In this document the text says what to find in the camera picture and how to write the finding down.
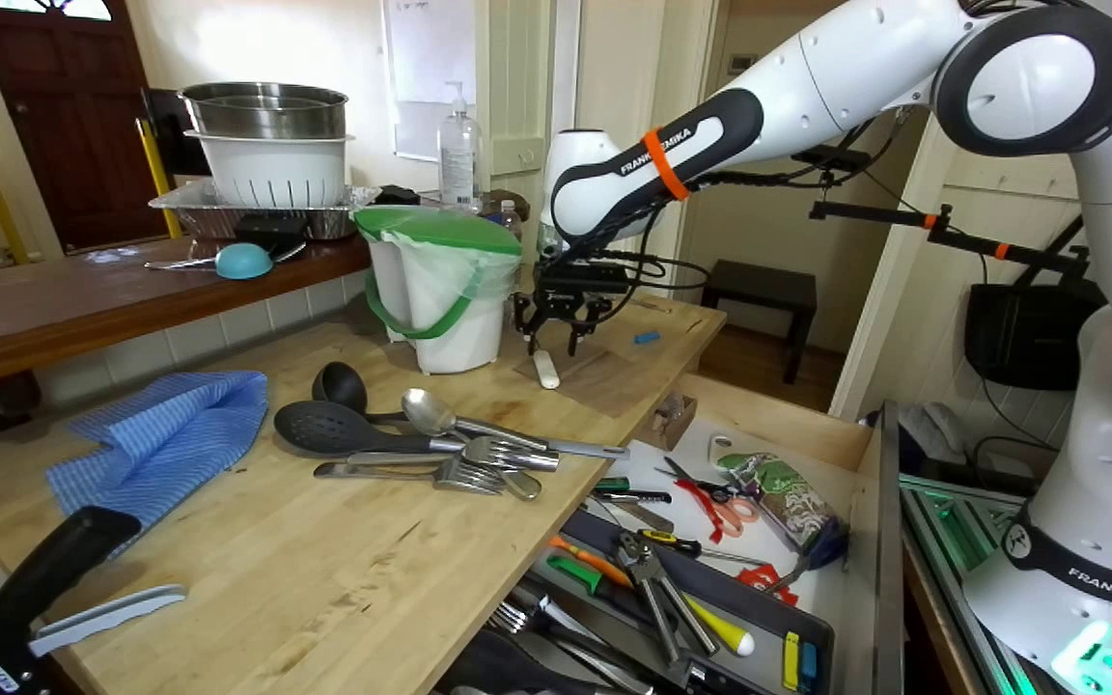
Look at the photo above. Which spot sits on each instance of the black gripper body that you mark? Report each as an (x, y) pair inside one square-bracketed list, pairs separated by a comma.
[(568, 307)]

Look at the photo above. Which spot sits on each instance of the white small cylinder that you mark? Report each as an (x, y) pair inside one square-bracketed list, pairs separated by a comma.
[(546, 370)]

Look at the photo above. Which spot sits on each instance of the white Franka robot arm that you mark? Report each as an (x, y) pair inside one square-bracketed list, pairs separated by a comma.
[(838, 78)]

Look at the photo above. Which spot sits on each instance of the wooden drawer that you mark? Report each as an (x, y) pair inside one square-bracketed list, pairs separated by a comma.
[(838, 446)]

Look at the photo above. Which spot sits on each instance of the small blue object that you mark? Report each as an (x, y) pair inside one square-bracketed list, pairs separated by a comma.
[(647, 338)]

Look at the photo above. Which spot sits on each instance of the white bucket with green lid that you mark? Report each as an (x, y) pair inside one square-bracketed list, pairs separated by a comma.
[(446, 301)]

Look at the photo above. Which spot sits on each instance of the metal spoon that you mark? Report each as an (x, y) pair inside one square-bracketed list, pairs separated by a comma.
[(426, 409)]

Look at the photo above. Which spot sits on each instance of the clear plastic bottle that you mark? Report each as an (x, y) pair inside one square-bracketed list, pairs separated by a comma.
[(456, 161)]

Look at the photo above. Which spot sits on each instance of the black stool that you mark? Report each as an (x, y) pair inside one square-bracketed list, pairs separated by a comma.
[(762, 282)]

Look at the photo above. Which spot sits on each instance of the small black ladle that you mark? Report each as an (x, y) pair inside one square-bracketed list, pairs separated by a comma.
[(340, 383)]

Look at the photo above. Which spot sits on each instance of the large black slotted spoon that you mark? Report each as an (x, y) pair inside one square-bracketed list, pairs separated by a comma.
[(327, 426)]

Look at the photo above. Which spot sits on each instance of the yellow black Stanley screwdriver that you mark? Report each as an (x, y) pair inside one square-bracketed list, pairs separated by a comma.
[(674, 547)]

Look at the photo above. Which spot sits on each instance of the green printed packet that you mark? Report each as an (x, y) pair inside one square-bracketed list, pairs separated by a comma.
[(783, 491)]

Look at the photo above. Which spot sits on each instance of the teal bowl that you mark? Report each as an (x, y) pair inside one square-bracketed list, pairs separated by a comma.
[(245, 259)]

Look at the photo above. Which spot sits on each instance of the white dish rack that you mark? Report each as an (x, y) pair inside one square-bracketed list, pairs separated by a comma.
[(267, 170)]

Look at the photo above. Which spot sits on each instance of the large metal pot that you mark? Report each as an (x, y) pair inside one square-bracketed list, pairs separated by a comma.
[(267, 111)]

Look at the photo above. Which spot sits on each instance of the blue checked cloth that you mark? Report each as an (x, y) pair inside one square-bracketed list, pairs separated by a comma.
[(164, 436)]

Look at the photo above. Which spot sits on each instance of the black stand rod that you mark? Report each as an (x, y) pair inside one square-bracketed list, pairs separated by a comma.
[(966, 239)]

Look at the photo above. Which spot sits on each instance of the brown wooden counter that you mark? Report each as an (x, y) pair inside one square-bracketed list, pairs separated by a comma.
[(78, 301)]

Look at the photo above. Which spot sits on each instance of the black bag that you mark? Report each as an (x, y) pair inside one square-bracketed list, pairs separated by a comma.
[(1034, 329)]

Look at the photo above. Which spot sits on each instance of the grey flat strip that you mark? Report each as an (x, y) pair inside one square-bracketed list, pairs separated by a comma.
[(106, 615)]

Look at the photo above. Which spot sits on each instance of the dark wooden door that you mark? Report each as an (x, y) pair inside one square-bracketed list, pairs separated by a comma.
[(75, 116)]

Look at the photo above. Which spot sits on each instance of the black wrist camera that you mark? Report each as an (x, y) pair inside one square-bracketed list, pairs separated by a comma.
[(580, 274)]

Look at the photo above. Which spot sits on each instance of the green metal frame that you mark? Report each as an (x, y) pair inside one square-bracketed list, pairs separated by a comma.
[(963, 526)]

